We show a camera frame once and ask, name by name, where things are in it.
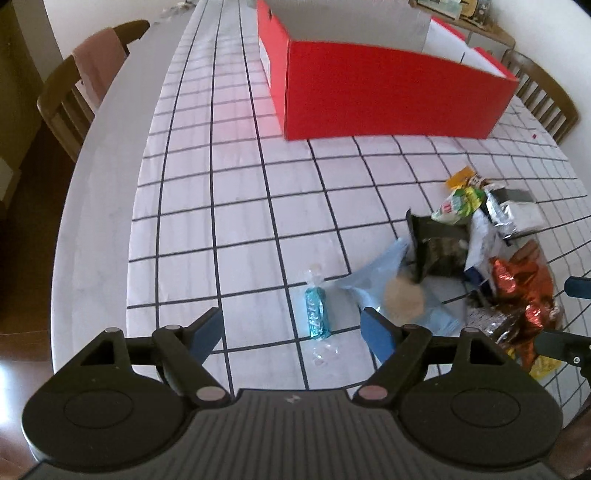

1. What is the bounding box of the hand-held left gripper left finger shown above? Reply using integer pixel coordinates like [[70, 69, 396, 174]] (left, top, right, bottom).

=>
[[55, 307, 229, 407]]

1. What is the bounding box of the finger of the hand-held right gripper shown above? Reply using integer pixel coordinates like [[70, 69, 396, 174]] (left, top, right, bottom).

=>
[[564, 275, 591, 299], [533, 329, 591, 368]]

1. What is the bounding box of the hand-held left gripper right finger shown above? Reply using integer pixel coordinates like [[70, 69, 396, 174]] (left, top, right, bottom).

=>
[[352, 307, 514, 408]]

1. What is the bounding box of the yellow cartoon snack packet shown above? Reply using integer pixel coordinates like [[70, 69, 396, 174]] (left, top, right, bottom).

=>
[[527, 354, 563, 380]]

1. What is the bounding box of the brown orange snack packet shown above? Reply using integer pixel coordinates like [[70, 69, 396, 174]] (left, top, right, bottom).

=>
[[488, 239, 562, 371]]

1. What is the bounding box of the light blue cookie packet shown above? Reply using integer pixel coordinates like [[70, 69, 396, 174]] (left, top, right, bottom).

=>
[[339, 237, 462, 337]]

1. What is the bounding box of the teal snack packet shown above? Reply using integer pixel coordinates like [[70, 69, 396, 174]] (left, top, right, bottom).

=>
[[302, 264, 331, 342]]

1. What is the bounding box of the dark brown snack packet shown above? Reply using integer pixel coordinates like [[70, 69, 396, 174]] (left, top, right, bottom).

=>
[[465, 306, 528, 346]]

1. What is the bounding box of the dark green snack packet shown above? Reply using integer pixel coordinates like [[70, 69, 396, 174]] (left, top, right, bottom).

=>
[[405, 209, 472, 284]]

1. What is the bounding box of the white snack packet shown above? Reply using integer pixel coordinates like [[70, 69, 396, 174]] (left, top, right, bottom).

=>
[[464, 213, 502, 296]]

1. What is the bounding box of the red cardboard box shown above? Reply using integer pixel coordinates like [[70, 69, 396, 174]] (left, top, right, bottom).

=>
[[256, 0, 522, 140]]

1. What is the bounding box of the clear plastic wrapper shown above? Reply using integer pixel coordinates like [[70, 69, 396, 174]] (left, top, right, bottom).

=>
[[310, 346, 341, 368]]

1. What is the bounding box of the silver foil snack packet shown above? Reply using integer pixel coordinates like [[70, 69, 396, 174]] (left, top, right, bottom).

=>
[[482, 186, 546, 239]]

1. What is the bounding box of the green yellow snack packet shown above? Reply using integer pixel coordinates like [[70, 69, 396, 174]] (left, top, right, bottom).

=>
[[431, 186, 488, 226]]

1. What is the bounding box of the white checked tablecloth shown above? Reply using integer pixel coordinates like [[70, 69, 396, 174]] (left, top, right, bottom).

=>
[[126, 0, 591, 403]]

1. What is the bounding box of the yellow orange snack packet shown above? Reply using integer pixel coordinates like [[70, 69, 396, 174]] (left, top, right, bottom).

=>
[[445, 166, 482, 190]]

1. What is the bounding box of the wooden chair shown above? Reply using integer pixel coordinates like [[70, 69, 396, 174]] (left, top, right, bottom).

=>
[[501, 48, 579, 144], [37, 19, 151, 163]]

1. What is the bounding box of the wooden cabinet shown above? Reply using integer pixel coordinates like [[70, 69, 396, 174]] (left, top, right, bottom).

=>
[[409, 0, 516, 49]]

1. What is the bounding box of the pink cloth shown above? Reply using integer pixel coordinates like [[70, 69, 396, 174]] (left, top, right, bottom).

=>
[[71, 28, 129, 105]]

